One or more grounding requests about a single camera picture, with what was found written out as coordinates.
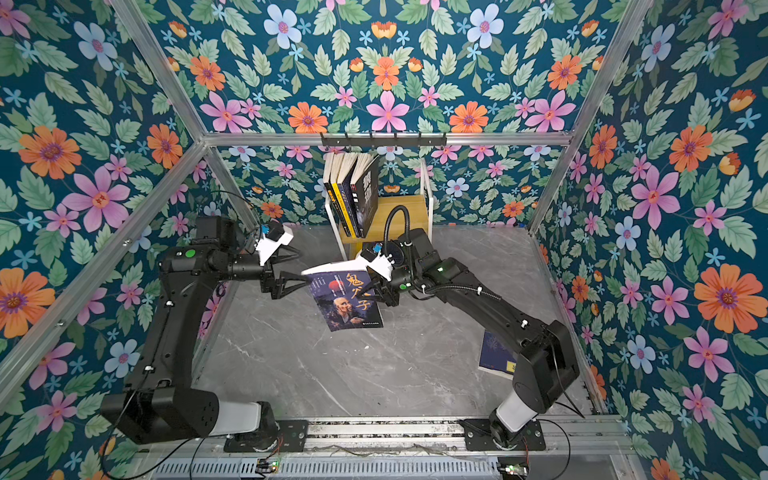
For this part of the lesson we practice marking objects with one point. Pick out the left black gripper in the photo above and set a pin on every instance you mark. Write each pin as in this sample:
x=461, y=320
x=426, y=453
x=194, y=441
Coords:
x=277, y=285

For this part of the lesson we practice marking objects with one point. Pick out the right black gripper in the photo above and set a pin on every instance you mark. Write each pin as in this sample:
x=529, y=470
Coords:
x=384, y=289

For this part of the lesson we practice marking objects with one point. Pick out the dark portrait book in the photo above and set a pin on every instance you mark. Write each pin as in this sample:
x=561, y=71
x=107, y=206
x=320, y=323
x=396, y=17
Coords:
x=349, y=198
x=344, y=295

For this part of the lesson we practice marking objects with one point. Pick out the black book white characters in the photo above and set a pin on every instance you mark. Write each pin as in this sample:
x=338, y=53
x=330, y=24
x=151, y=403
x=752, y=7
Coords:
x=364, y=189

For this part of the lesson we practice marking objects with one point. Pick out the yellow cartoon cover book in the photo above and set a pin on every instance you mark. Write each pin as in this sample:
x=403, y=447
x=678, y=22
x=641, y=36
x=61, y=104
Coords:
x=335, y=170

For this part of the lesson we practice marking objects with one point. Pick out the navy book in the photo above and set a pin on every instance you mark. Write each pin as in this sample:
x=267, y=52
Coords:
x=495, y=358

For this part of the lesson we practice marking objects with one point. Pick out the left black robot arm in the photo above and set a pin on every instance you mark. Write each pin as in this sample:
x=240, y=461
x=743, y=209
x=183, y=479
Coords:
x=158, y=402

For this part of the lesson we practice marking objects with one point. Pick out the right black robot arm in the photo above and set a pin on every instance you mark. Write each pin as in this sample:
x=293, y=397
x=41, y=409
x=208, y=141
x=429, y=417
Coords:
x=546, y=363

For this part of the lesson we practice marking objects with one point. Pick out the white wooden two-tier shelf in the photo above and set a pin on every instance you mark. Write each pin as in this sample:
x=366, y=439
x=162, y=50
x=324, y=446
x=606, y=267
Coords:
x=394, y=215

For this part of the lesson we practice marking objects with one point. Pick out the black book leaning on shelf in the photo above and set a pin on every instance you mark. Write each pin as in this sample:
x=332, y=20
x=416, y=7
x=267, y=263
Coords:
x=327, y=183

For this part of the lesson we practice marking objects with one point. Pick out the black hook rail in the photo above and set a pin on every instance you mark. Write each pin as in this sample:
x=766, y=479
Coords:
x=372, y=141

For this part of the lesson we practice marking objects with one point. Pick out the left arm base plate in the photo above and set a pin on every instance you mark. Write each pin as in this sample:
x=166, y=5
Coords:
x=286, y=436

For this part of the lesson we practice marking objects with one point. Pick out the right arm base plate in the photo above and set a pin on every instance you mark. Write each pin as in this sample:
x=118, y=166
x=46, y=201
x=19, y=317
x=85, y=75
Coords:
x=484, y=435

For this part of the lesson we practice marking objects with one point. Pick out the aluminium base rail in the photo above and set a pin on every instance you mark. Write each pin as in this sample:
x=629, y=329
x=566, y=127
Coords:
x=555, y=436

